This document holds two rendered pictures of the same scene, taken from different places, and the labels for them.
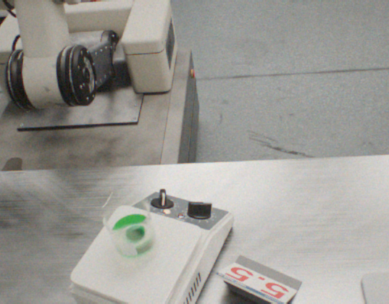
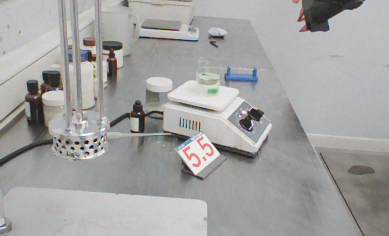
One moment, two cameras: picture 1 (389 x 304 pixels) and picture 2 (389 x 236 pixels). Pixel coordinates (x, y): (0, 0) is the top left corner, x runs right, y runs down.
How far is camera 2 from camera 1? 0.73 m
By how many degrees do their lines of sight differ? 70
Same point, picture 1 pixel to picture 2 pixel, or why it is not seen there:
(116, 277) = (189, 87)
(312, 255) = (227, 187)
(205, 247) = (213, 117)
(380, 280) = (199, 208)
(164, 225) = (223, 98)
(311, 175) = (317, 199)
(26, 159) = (375, 175)
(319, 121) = not seen: outside the picture
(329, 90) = not seen: outside the picture
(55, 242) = not seen: hidden behind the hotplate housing
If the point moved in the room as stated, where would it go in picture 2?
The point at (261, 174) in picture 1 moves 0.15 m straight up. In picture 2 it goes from (310, 175) to (326, 97)
